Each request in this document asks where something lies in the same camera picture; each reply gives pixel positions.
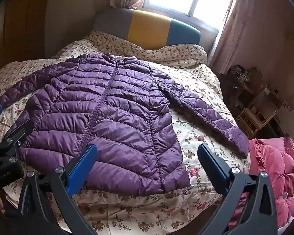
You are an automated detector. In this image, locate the window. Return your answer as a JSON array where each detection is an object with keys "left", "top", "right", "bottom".
[{"left": 144, "top": 0, "right": 238, "bottom": 30}]

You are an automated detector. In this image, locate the purple puffer jacket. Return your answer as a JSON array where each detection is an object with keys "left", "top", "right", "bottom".
[{"left": 0, "top": 53, "right": 250, "bottom": 197}]

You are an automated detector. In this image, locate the wooden wardrobe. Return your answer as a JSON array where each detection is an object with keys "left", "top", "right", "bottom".
[{"left": 0, "top": 0, "right": 52, "bottom": 79}]

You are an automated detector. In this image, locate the floral bed quilt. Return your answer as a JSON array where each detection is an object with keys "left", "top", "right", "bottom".
[{"left": 0, "top": 54, "right": 251, "bottom": 235}]

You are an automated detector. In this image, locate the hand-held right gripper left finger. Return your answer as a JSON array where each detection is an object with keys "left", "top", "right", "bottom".
[{"left": 17, "top": 144, "right": 98, "bottom": 235}]

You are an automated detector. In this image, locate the long pink floral curtain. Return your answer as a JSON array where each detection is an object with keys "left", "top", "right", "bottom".
[{"left": 207, "top": 0, "right": 267, "bottom": 75}]

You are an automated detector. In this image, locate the pink quilted blanket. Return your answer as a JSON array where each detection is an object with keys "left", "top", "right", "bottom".
[{"left": 228, "top": 137, "right": 294, "bottom": 229}]

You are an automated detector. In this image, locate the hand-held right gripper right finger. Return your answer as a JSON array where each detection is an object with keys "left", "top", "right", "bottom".
[{"left": 197, "top": 143, "right": 278, "bottom": 235}]

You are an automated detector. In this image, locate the grey yellow teal headboard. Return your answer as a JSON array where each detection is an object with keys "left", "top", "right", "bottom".
[{"left": 93, "top": 8, "right": 202, "bottom": 51}]

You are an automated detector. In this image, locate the cluttered wooden shelf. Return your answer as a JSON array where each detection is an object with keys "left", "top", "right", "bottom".
[{"left": 225, "top": 65, "right": 267, "bottom": 108}]

